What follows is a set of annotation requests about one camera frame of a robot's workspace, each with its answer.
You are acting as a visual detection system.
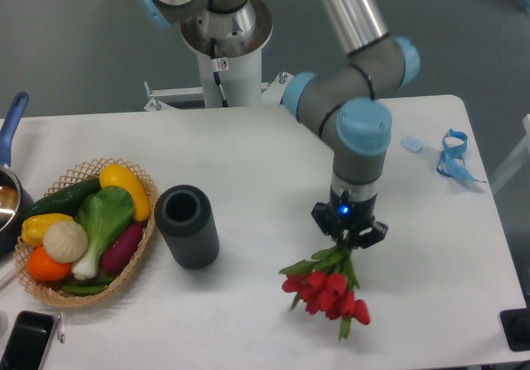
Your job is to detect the purple sweet potato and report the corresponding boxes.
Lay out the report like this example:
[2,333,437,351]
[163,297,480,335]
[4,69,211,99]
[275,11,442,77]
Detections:
[101,223,143,275]

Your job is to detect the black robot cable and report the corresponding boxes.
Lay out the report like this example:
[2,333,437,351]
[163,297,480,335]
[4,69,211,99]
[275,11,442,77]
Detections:
[209,37,229,108]

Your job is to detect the white frame at right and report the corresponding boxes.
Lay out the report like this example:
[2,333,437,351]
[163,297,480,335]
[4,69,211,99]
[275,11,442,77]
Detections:
[489,114,529,195]

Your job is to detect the orange fruit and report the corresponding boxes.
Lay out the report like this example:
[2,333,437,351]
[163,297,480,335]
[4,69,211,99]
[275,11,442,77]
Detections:
[26,247,71,281]

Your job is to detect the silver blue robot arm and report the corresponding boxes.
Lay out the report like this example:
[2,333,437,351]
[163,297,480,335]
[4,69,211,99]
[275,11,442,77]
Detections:
[138,0,420,249]

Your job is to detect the woven wicker basket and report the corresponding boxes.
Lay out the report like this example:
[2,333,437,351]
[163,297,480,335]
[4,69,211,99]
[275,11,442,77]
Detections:
[13,158,157,309]

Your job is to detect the dark grey ribbed vase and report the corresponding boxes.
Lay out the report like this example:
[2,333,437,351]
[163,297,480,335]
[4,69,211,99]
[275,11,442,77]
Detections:
[154,185,219,270]

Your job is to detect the blue handled saucepan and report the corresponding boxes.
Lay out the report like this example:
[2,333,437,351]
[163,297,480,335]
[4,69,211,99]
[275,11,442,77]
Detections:
[1,92,33,257]

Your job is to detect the black smartphone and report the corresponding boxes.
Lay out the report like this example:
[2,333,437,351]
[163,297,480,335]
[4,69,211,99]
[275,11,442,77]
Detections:
[1,310,56,370]

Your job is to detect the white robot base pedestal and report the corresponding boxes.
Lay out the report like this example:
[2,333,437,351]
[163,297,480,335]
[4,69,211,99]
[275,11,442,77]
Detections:
[144,0,293,111]

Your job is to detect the green pea pods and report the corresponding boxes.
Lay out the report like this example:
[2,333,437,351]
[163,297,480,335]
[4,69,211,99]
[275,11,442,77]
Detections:
[60,278,114,296]

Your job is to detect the small pale blue cap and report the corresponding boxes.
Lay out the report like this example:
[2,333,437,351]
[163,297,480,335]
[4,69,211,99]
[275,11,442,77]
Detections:
[401,137,423,154]

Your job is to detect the yellow bell pepper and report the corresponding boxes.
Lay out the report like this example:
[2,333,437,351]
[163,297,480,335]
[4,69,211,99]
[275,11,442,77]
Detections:
[21,213,74,247]

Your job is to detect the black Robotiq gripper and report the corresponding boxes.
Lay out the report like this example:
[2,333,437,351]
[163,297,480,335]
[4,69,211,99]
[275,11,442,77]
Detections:
[311,190,388,249]

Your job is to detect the red tulip bouquet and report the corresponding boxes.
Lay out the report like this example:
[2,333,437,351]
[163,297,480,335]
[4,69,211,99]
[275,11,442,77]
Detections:
[279,245,371,340]

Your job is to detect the green bok choy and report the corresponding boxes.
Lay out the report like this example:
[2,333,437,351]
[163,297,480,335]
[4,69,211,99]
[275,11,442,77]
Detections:
[72,185,134,281]

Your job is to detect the green cucumber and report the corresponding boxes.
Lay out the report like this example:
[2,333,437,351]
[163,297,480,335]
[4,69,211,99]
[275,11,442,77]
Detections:
[26,178,101,217]

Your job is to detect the black device at table edge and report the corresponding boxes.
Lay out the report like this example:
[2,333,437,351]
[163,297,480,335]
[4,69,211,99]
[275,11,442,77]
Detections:
[499,308,529,352]

